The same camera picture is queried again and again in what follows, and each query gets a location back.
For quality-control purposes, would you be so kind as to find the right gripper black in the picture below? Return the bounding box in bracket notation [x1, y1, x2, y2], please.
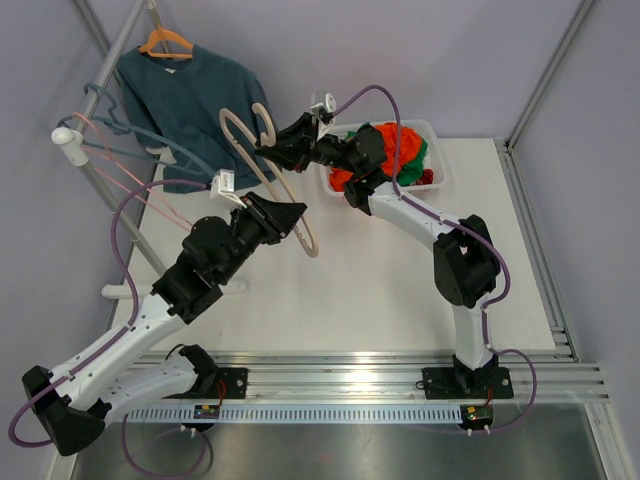
[255, 114, 360, 176]

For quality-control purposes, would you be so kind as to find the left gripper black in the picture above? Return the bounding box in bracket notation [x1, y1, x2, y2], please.
[217, 192, 307, 284]

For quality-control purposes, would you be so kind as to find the beige hanger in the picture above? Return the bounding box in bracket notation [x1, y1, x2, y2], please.
[218, 101, 320, 260]

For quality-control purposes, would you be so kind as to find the orange t shirt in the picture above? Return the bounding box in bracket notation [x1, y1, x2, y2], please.
[327, 121, 420, 193]

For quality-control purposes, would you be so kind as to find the green t shirt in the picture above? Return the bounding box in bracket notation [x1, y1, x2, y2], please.
[341, 120, 431, 186]

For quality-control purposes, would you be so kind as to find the white t shirt red print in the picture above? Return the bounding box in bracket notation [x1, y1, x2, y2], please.
[414, 168, 434, 186]

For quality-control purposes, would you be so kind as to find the pink wire hanger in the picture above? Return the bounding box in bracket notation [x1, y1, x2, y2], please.
[69, 110, 193, 232]

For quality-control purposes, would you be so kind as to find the blue hanger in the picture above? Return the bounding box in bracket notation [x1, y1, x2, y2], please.
[83, 83, 215, 184]

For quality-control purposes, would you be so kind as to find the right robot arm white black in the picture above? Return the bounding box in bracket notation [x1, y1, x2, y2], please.
[256, 113, 501, 399]

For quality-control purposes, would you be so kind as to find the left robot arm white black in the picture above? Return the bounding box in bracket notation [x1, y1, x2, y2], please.
[22, 192, 307, 456]

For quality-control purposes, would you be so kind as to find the blue grey t shirt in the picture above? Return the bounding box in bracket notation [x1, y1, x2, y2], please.
[117, 45, 269, 189]

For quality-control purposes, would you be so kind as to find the orange hanger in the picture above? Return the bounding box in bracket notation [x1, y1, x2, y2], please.
[138, 28, 194, 59]

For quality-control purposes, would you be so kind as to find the white plastic basket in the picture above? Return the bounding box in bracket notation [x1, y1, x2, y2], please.
[318, 120, 451, 204]

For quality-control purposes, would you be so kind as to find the white metal clothes rack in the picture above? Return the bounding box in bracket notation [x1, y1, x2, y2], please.
[50, 0, 250, 301]

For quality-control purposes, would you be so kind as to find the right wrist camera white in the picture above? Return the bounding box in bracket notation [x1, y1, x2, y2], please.
[310, 90, 337, 141]

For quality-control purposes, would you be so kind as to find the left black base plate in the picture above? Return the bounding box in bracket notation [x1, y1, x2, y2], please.
[204, 367, 249, 401]

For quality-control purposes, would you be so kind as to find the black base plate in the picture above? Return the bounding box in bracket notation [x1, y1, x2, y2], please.
[422, 366, 514, 400]
[204, 367, 249, 401]

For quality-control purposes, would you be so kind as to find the white slotted cable duct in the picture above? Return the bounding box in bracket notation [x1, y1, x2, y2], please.
[128, 403, 462, 425]

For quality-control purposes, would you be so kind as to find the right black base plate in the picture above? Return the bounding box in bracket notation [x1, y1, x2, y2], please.
[422, 366, 514, 400]

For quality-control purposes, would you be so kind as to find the aluminium mounting rail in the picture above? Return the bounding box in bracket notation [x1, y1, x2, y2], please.
[211, 352, 610, 403]

